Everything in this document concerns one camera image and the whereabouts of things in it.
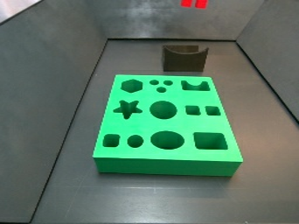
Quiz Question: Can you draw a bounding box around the red double-square peg object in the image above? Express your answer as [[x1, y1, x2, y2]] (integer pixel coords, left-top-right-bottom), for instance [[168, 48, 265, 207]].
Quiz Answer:
[[180, 0, 208, 9]]

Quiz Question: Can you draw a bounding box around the green foam shape board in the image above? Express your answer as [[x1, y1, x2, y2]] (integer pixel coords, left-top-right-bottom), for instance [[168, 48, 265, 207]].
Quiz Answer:
[[93, 74, 243, 177]]

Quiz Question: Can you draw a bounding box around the black curved object stand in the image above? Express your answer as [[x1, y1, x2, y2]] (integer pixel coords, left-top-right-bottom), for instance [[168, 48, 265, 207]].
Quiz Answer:
[[162, 45, 209, 72]]

